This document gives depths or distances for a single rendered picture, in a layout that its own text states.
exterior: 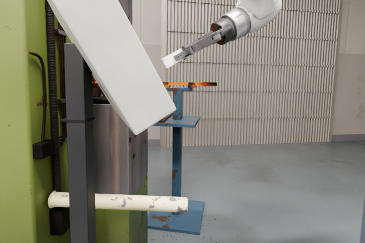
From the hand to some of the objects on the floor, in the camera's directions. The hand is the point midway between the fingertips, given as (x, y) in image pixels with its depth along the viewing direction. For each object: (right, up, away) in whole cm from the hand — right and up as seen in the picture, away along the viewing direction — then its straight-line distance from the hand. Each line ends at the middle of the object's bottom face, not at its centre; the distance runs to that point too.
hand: (173, 58), depth 64 cm
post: (-21, -108, -7) cm, 110 cm away
